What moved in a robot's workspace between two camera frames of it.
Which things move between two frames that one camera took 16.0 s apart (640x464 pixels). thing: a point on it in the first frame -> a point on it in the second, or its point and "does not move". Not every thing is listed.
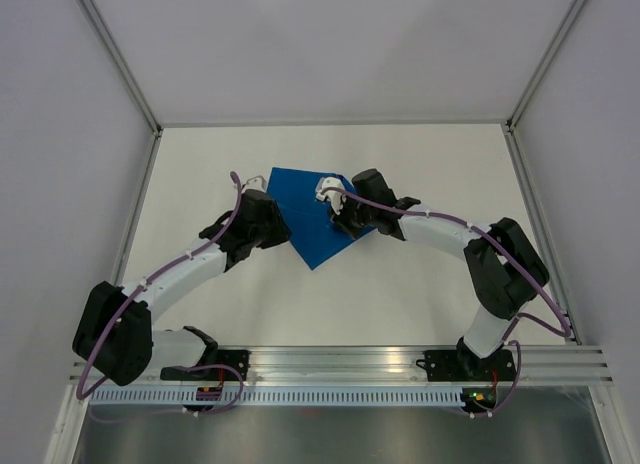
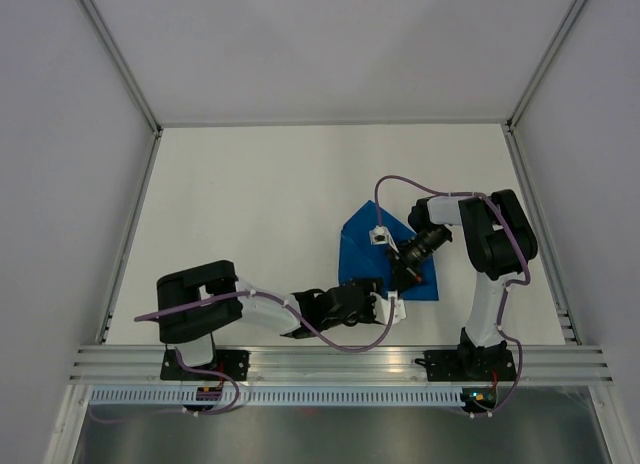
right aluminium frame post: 510,130 does not move
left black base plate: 230,365 does not move
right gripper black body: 353,216 -> 408,258
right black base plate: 465,365 does not move
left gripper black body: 272,233 -> 365,314
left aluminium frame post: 144,175 does not move
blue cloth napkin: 309,219 -> 358,259
